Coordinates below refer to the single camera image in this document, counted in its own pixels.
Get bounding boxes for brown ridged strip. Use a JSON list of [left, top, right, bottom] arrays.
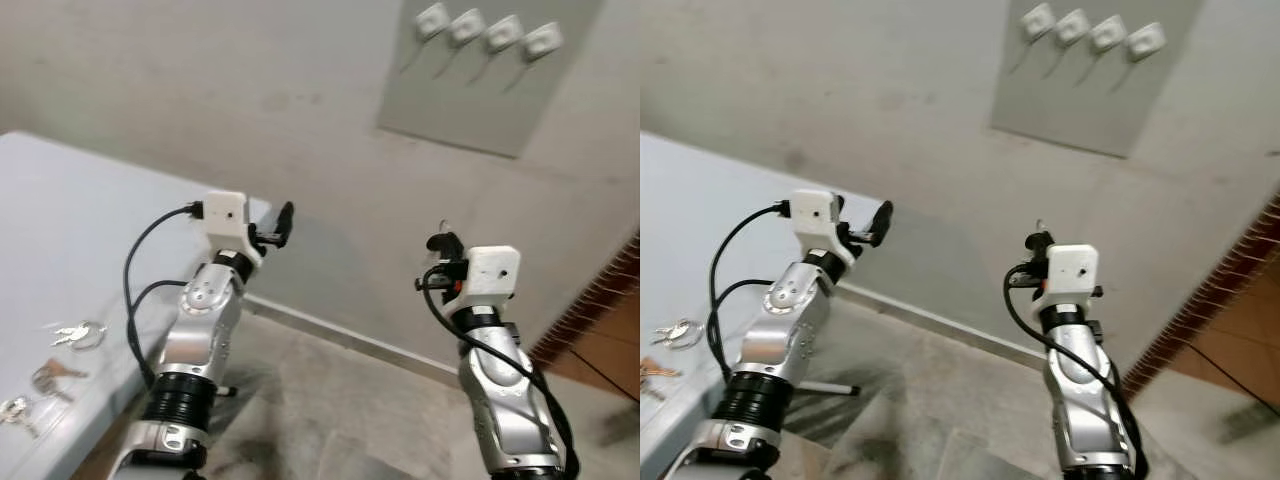
[[1120, 192, 1280, 396], [528, 232, 641, 366]]

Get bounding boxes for white folding table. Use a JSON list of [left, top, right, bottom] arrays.
[[0, 130, 273, 480], [640, 130, 891, 480]]

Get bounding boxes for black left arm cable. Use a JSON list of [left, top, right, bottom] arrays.
[[122, 203, 206, 391], [708, 203, 791, 386]]

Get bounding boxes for grey wall panel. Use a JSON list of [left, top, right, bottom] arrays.
[[376, 0, 606, 159], [990, 0, 1206, 159]]

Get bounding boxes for silver keys on large ring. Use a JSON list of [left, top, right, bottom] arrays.
[[652, 318, 704, 351], [50, 320, 108, 351]]

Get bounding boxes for white wall hook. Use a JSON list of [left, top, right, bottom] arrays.
[[503, 22, 564, 94], [468, 15, 523, 86], [1043, 8, 1091, 79], [432, 9, 486, 81], [1110, 22, 1167, 93], [1075, 14, 1129, 85], [1010, 2, 1057, 73], [402, 3, 451, 73]]

